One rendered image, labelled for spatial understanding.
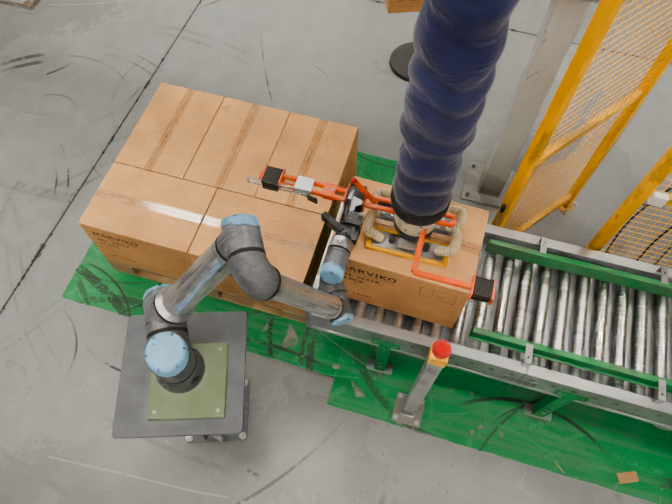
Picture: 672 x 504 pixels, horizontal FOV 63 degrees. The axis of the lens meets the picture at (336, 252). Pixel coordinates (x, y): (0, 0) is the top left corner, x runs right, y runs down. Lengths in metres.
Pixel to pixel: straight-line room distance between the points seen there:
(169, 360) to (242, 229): 0.62
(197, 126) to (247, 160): 0.38
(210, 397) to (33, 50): 3.35
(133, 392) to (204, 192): 1.11
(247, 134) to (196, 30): 1.66
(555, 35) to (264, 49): 2.34
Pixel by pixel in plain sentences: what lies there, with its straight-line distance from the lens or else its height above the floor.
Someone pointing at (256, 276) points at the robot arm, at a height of 1.48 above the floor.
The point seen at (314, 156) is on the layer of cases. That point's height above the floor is 0.54.
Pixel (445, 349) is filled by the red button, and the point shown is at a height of 1.04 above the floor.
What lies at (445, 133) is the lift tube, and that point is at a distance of 1.64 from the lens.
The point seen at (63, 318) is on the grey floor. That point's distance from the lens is 3.50.
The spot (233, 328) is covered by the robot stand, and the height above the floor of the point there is 0.75.
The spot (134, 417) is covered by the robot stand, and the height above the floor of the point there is 0.75.
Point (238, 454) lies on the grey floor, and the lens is 3.00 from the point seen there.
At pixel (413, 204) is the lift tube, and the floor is 1.29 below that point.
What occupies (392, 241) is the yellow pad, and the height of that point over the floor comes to 1.00.
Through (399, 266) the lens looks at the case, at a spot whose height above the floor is 0.95.
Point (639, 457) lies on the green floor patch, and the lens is 3.32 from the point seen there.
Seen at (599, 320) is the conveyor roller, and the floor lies 0.55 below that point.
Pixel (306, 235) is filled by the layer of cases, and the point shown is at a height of 0.54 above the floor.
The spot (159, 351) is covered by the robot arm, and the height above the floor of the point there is 1.05.
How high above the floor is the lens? 2.93
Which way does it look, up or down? 62 degrees down
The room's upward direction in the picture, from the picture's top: straight up
